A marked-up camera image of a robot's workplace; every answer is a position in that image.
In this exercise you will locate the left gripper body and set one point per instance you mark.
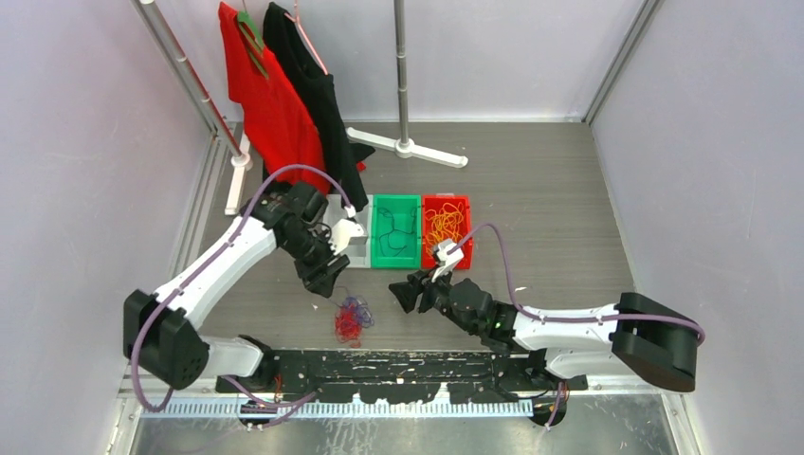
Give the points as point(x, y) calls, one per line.
point(310, 267)

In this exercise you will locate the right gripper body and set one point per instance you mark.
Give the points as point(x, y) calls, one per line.
point(438, 293)

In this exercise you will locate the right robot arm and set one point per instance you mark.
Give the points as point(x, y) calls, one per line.
point(635, 336)

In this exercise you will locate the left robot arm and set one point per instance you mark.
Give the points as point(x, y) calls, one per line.
point(161, 328)

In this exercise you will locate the white plastic bin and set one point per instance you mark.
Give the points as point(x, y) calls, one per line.
point(359, 249)

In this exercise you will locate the green plastic bin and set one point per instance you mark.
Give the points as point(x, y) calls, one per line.
point(396, 231)

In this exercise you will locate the black t-shirt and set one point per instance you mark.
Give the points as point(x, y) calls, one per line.
point(316, 90)

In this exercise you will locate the garment rack centre pole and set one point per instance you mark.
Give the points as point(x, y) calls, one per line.
point(404, 146)

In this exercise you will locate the red t-shirt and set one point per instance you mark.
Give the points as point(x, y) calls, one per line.
point(275, 119)

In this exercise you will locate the green clothes hanger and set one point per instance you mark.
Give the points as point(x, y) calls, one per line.
point(253, 42)

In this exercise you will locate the pink clothes hanger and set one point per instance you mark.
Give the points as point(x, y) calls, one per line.
point(296, 20)

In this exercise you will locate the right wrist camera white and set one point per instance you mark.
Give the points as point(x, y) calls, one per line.
point(447, 255)

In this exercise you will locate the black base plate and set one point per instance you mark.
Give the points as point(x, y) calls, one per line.
point(397, 377)

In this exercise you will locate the aluminium rail frame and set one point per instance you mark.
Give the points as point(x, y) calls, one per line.
point(201, 400)

